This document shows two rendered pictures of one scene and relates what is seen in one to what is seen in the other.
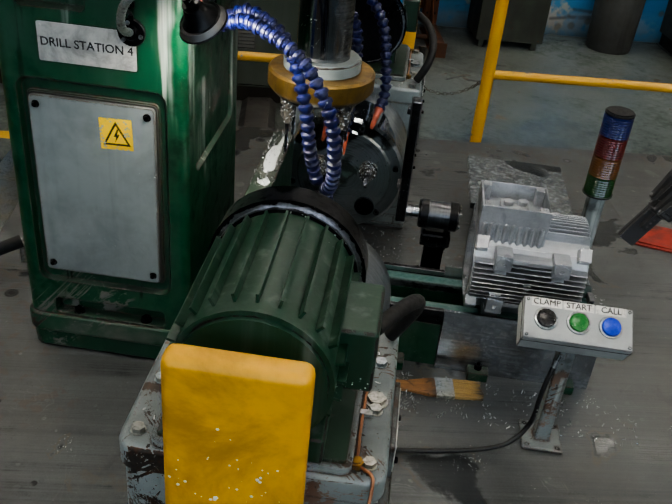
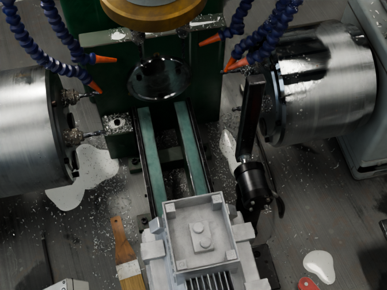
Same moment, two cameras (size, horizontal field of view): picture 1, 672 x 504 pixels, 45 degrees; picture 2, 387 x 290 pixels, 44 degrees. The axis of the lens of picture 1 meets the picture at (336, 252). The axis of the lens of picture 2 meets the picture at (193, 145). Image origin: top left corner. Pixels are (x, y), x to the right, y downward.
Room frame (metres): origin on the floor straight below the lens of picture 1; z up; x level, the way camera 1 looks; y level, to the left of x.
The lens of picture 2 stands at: (1.20, -0.57, 1.85)
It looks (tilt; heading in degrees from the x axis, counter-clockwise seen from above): 58 degrees down; 74
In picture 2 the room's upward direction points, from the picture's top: straight up
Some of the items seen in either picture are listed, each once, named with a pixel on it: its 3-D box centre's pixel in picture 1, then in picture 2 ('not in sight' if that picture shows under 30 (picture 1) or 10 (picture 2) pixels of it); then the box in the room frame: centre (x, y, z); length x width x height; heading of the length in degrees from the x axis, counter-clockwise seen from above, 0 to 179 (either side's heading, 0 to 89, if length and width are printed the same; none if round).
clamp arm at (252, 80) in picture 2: (409, 161); (249, 123); (1.43, -0.12, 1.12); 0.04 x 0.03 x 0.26; 86
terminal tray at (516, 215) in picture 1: (511, 213); (199, 238); (1.28, -0.31, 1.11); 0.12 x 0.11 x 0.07; 86
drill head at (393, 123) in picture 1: (349, 150); (317, 81); (1.63, -0.01, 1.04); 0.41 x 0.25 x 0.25; 176
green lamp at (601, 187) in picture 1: (599, 183); not in sight; (1.57, -0.54, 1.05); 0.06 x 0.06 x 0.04
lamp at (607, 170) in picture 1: (605, 164); not in sight; (1.57, -0.54, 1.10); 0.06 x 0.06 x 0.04
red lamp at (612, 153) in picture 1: (611, 145); not in sight; (1.57, -0.54, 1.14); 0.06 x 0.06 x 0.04
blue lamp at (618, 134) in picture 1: (616, 124); not in sight; (1.57, -0.54, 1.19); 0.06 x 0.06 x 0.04
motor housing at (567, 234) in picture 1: (523, 260); (203, 279); (1.28, -0.35, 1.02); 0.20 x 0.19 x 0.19; 86
